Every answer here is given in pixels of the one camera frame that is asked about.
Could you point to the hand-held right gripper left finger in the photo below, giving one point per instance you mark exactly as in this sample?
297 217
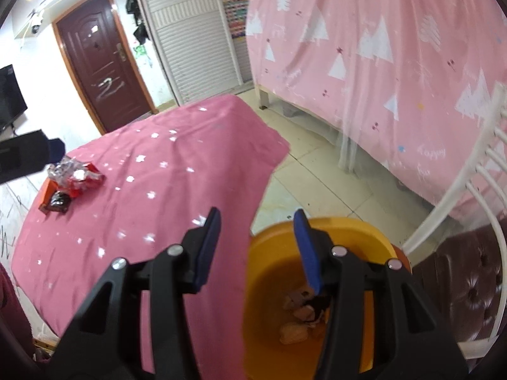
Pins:
208 249

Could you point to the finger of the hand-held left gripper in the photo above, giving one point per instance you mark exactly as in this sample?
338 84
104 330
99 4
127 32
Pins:
55 150

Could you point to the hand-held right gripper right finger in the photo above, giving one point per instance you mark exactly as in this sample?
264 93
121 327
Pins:
309 253

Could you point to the silver foil wrapper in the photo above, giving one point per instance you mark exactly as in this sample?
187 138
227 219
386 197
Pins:
65 172

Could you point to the red snack wrapper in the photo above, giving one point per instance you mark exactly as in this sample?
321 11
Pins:
85 184

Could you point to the yellow plastic bin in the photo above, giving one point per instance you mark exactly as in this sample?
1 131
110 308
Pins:
269 285

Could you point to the dark crumpled wrapper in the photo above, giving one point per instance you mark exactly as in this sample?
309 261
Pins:
59 202

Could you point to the black television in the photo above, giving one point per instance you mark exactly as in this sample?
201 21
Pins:
10 97

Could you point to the pink star-printed tablecloth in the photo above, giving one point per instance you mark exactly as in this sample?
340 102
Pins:
158 190

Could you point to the brown door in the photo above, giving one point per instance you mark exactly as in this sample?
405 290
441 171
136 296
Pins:
99 63

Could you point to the brown tufted leather seat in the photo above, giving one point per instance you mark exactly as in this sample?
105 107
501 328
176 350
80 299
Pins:
463 277

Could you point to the white sliding wardrobe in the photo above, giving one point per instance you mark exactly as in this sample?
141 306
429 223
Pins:
186 47

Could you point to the dark red garment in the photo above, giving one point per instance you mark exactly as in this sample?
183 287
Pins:
14 316

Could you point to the pink tree-printed curtain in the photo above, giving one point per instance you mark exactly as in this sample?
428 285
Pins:
376 87

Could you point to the white metal chair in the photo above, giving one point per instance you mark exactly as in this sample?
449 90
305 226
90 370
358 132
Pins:
485 154

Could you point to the colourful chart poster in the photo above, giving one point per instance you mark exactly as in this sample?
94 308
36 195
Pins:
234 12

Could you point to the white security camera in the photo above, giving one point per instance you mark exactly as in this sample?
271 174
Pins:
35 23

